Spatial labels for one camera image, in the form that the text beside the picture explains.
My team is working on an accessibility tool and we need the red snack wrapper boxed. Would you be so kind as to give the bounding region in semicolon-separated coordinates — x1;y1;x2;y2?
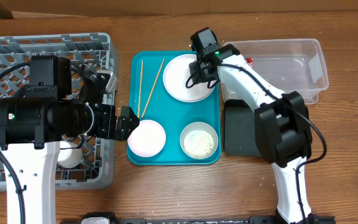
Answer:
246;57;254;67

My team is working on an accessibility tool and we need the white paper cup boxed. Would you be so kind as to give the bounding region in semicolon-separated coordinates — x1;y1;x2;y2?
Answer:
57;141;83;169

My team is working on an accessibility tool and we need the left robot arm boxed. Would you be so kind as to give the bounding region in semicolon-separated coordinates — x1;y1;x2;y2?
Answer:
0;55;140;223

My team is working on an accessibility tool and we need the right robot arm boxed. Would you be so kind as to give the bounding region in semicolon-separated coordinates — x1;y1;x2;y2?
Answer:
186;27;312;223

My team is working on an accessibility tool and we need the grey dishwasher rack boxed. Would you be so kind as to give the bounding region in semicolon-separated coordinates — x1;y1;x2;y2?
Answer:
0;33;119;191

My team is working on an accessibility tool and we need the small pink bowl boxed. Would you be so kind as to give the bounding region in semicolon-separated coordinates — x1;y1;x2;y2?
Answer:
127;119;167;157

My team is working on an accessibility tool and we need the white round plate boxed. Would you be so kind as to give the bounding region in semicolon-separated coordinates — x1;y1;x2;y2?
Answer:
163;54;213;103

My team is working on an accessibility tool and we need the right wooden chopstick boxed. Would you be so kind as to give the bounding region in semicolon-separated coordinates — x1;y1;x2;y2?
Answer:
141;57;165;119

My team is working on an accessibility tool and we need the wooden chopstick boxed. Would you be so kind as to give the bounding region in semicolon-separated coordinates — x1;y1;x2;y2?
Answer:
141;57;165;119
137;60;144;118

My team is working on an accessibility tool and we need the left wooden chopstick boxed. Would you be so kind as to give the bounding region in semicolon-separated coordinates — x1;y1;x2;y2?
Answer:
137;60;144;118

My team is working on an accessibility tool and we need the black tray bin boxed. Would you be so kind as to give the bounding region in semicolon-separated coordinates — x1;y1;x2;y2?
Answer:
223;99;261;158

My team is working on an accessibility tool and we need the grey bowl of rice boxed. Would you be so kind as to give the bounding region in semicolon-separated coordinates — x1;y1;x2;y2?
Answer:
180;122;219;160

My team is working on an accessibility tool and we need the clear plastic bin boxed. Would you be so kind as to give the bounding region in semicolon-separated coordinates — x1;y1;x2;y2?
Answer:
223;39;329;105

